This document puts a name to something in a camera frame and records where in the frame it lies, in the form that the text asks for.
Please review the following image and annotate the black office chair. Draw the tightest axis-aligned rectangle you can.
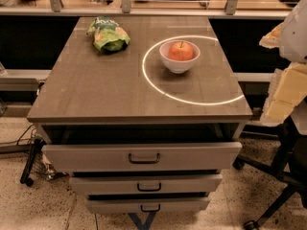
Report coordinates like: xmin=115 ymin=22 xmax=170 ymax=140
xmin=233 ymin=117 xmax=307 ymax=230

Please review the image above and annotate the black middle drawer handle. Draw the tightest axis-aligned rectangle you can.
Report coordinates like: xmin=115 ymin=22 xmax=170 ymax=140
xmin=136 ymin=183 xmax=161 ymax=192

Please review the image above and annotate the green chip bag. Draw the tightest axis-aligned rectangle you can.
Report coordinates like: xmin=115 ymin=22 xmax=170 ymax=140
xmin=86 ymin=16 xmax=130 ymax=52

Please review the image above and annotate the white ceramic bowl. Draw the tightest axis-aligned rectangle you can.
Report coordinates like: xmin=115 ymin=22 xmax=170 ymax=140
xmin=159 ymin=40 xmax=201 ymax=74

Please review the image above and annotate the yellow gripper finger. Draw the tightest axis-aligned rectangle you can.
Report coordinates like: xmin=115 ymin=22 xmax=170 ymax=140
xmin=260 ymin=62 xmax=307 ymax=125
xmin=259 ymin=23 xmax=283 ymax=49

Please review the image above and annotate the bottom grey drawer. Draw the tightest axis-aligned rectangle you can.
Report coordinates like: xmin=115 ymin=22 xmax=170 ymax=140
xmin=85 ymin=196 xmax=210 ymax=214

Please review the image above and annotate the grey drawer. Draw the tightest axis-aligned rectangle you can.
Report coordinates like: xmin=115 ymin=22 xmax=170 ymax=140
xmin=42 ymin=142 xmax=242 ymax=173
xmin=69 ymin=174 xmax=223 ymax=196
xmin=85 ymin=196 xmax=210 ymax=214

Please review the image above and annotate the black bottom drawer handle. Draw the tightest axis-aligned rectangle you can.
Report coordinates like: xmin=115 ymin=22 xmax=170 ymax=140
xmin=140 ymin=204 xmax=161 ymax=213

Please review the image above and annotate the black top drawer handle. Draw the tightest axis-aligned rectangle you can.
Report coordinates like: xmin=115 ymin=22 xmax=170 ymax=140
xmin=128 ymin=153 xmax=160 ymax=165

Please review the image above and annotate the black wheeled cart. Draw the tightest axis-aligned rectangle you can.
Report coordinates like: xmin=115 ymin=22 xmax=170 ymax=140
xmin=20 ymin=139 xmax=45 ymax=187

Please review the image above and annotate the top grey drawer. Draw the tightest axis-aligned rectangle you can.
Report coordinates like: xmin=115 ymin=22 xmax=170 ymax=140
xmin=42 ymin=142 xmax=242 ymax=173

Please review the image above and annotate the middle grey drawer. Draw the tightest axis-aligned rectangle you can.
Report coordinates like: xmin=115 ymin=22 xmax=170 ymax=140
xmin=69 ymin=174 xmax=223 ymax=196

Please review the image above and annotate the grey drawer cabinet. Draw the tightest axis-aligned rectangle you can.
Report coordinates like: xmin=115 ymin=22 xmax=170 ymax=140
xmin=28 ymin=16 xmax=251 ymax=200

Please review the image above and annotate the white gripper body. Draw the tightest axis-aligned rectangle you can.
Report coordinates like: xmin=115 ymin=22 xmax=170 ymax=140
xmin=279 ymin=0 xmax=307 ymax=63

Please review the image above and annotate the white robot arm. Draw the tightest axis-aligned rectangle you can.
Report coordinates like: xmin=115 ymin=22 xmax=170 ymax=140
xmin=259 ymin=0 xmax=307 ymax=135

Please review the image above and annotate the black drawer handle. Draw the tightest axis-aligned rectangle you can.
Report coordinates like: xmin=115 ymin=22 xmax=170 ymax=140
xmin=128 ymin=153 xmax=160 ymax=165
xmin=136 ymin=183 xmax=161 ymax=192
xmin=140 ymin=204 xmax=161 ymax=213

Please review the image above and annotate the red apple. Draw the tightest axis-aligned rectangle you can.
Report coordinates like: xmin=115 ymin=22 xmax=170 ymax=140
xmin=168 ymin=41 xmax=194 ymax=61

